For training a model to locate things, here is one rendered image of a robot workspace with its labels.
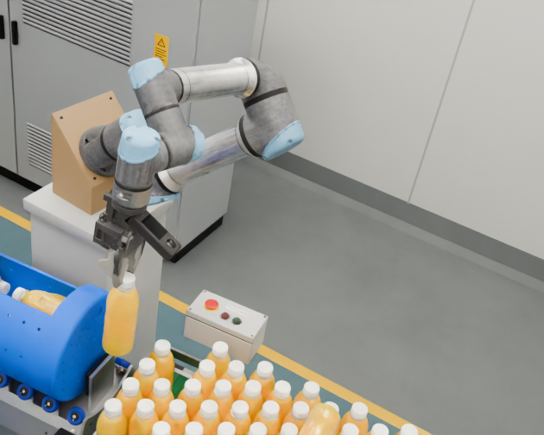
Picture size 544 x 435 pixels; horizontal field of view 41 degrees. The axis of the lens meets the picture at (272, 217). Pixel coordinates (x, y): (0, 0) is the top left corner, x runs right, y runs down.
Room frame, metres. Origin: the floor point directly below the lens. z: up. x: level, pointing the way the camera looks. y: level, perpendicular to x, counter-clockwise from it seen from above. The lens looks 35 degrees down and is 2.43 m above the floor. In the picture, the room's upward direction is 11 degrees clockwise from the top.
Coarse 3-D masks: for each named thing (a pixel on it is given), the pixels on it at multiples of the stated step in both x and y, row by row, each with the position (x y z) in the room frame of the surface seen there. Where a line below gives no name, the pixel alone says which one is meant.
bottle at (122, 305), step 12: (120, 288) 1.15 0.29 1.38; (132, 288) 1.15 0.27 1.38; (108, 300) 1.14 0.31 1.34; (120, 300) 1.13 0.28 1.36; (132, 300) 1.14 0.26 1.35; (108, 312) 1.13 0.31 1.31; (120, 312) 1.13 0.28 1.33; (132, 312) 1.14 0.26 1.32; (108, 324) 1.13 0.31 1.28; (120, 324) 1.12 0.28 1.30; (132, 324) 1.14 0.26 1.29; (108, 336) 1.13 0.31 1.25; (120, 336) 1.12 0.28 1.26; (132, 336) 1.14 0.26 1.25; (108, 348) 1.12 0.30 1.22; (120, 348) 1.12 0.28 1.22; (132, 348) 1.15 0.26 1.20
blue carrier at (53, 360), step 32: (0, 256) 1.47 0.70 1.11; (32, 288) 1.43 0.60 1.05; (64, 288) 1.41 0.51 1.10; (96, 288) 1.31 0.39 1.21; (0, 320) 1.17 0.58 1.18; (32, 320) 1.17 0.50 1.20; (64, 320) 1.18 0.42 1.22; (96, 320) 1.25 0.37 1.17; (0, 352) 1.14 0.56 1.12; (32, 352) 1.12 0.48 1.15; (64, 352) 1.13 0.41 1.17; (96, 352) 1.25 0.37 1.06; (32, 384) 1.12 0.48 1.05; (64, 384) 1.13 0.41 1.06
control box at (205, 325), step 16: (192, 304) 1.44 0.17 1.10; (224, 304) 1.47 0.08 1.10; (192, 320) 1.41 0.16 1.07; (208, 320) 1.40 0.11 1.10; (224, 320) 1.40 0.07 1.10; (256, 320) 1.43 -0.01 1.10; (192, 336) 1.41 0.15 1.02; (208, 336) 1.39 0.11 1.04; (224, 336) 1.38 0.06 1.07; (240, 336) 1.37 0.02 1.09; (256, 336) 1.38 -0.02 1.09; (240, 352) 1.37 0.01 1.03
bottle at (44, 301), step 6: (24, 294) 1.28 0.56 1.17; (30, 294) 1.27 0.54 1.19; (36, 294) 1.27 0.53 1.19; (42, 294) 1.27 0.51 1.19; (48, 294) 1.28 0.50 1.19; (24, 300) 1.26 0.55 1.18; (30, 300) 1.25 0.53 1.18; (36, 300) 1.25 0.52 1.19; (42, 300) 1.26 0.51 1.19; (48, 300) 1.26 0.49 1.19; (54, 300) 1.26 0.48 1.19; (60, 300) 1.27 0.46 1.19; (36, 306) 1.24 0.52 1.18; (42, 306) 1.24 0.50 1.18; (48, 306) 1.24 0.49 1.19; (54, 306) 1.24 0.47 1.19; (48, 312) 1.23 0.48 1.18
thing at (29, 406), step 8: (0, 392) 1.17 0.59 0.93; (8, 392) 1.17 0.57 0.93; (8, 400) 1.16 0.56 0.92; (16, 400) 1.16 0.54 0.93; (24, 400) 1.16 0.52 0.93; (32, 400) 1.16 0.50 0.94; (24, 408) 1.15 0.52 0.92; (32, 408) 1.15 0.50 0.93; (40, 408) 1.14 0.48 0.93; (40, 416) 1.13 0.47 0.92; (48, 416) 1.13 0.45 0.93; (56, 416) 1.13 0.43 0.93; (56, 424) 1.12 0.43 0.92; (64, 424) 1.12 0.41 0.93
